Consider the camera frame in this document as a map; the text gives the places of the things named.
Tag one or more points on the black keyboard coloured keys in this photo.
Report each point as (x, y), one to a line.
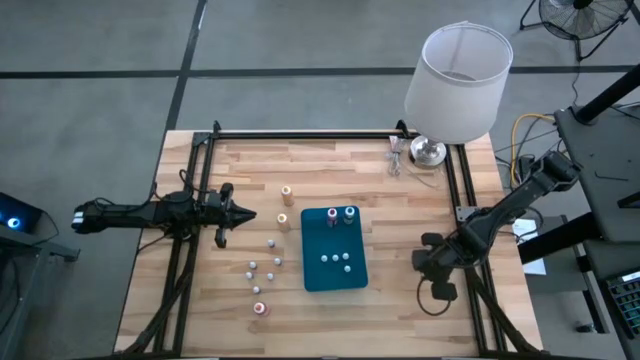
(627, 300)

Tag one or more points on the black pole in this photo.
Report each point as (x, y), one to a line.
(607, 95)

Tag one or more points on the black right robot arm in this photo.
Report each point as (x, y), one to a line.
(520, 200)

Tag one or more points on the blue plastic bin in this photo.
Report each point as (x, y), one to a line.
(335, 240)

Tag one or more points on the large yellow food coloring bottle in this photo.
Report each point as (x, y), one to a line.
(287, 195)
(283, 221)

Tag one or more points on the black power adapter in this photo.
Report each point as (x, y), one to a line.
(526, 163)

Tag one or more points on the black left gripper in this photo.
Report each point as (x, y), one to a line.
(206, 217)

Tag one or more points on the blue lit computer case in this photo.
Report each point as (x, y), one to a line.
(15, 220)

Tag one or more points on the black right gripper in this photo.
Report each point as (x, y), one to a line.
(456, 252)

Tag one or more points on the dark grey side table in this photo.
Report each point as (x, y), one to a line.
(600, 150)

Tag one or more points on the black floor fan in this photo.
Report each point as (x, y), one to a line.
(582, 20)

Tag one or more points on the white paper sheet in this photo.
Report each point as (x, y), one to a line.
(536, 267)

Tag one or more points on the grey metal stand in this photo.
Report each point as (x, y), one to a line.
(50, 247)

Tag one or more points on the white shade silver table lamp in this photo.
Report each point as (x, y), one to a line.
(457, 100)

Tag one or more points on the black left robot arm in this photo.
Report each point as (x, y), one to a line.
(125, 215)

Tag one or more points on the black allen key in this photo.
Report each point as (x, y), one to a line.
(611, 176)

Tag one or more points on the black aluminium table frame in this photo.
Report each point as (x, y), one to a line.
(330, 135)

